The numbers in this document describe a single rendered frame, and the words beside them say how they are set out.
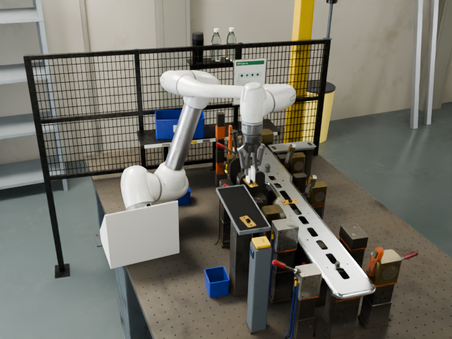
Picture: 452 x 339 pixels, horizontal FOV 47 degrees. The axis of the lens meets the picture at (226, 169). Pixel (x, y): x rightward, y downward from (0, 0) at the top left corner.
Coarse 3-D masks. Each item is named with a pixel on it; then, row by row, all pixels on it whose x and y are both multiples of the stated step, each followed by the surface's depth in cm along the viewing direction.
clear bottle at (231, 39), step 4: (232, 28) 326; (232, 32) 328; (228, 36) 328; (232, 36) 328; (228, 40) 329; (232, 40) 328; (228, 52) 332; (232, 52) 332; (228, 56) 333; (232, 56) 333; (232, 60) 334
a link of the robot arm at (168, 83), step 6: (168, 72) 252; (174, 72) 250; (180, 72) 251; (186, 72) 253; (162, 78) 254; (168, 78) 249; (174, 78) 246; (162, 84) 254; (168, 84) 249; (174, 84) 245; (168, 90) 252; (174, 90) 247; (186, 96) 258
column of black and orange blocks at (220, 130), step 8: (224, 120) 316; (216, 128) 319; (224, 128) 318; (216, 136) 322; (224, 136) 321; (216, 152) 326; (224, 152) 326; (216, 160) 329; (224, 160) 329; (216, 168) 333; (216, 176) 334; (216, 184) 336
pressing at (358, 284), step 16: (272, 160) 304; (288, 176) 287; (288, 192) 271; (288, 208) 258; (304, 208) 258; (320, 224) 246; (304, 240) 234; (320, 240) 235; (336, 240) 235; (320, 256) 224; (336, 256) 224; (336, 272) 214; (352, 272) 214; (336, 288) 206; (352, 288) 206; (368, 288) 206
